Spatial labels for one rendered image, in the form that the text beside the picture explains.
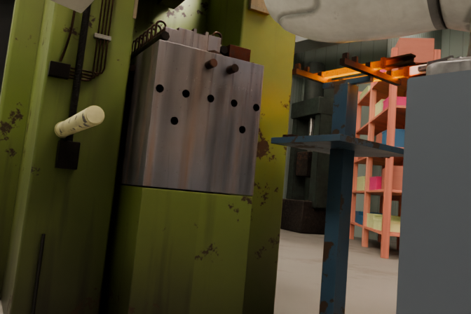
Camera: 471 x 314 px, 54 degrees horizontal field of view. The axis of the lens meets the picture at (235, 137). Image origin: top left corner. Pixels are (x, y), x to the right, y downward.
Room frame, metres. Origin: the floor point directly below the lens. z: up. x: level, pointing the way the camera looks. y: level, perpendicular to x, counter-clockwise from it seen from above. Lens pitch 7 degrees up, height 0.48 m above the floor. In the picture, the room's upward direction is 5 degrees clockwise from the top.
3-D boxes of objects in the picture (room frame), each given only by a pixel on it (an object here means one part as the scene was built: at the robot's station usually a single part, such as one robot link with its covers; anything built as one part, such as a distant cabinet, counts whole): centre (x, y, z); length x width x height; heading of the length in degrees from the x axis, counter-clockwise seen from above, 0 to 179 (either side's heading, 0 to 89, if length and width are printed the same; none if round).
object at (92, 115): (1.22, 0.43, 0.62); 0.44 x 0.05 x 0.05; 29
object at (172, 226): (1.68, 0.22, 0.23); 0.56 x 0.38 x 0.47; 29
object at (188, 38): (1.65, 0.27, 0.96); 0.42 x 0.20 x 0.09; 29
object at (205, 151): (1.68, 0.22, 0.69); 0.56 x 0.38 x 0.45; 29
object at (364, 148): (1.58, -0.37, 0.67); 0.40 x 0.30 x 0.02; 128
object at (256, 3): (1.73, -0.05, 1.27); 0.09 x 0.02 x 0.17; 119
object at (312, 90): (6.81, -1.12, 1.26); 0.82 x 0.69 x 2.53; 42
